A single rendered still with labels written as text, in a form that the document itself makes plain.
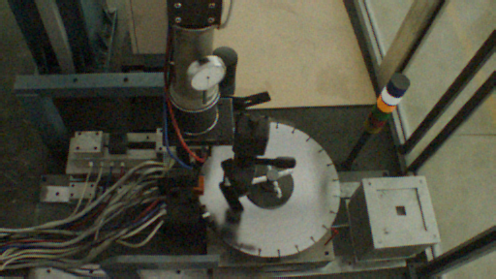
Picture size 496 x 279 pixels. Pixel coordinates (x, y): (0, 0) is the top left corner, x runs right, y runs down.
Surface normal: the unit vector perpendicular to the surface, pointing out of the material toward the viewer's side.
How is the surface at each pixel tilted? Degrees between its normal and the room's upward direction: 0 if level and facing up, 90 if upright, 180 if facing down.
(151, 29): 90
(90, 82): 0
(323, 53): 0
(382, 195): 0
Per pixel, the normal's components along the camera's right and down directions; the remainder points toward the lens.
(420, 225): 0.11, -0.50
